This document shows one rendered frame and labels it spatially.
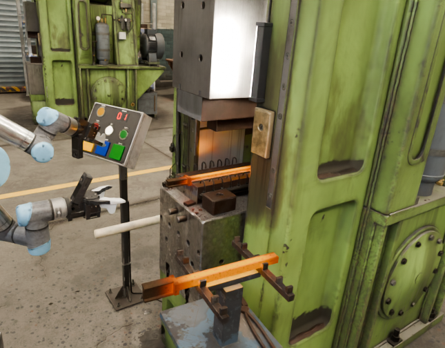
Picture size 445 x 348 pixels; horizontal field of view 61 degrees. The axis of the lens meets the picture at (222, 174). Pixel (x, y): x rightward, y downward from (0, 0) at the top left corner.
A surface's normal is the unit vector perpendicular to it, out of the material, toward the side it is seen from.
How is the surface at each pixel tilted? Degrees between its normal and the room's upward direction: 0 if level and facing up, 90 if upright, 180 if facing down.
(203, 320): 0
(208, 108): 90
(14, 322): 0
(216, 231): 90
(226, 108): 90
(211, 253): 90
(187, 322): 0
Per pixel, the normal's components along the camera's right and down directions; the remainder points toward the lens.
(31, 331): 0.07, -0.93
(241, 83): 0.56, 0.33
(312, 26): -0.83, 0.15
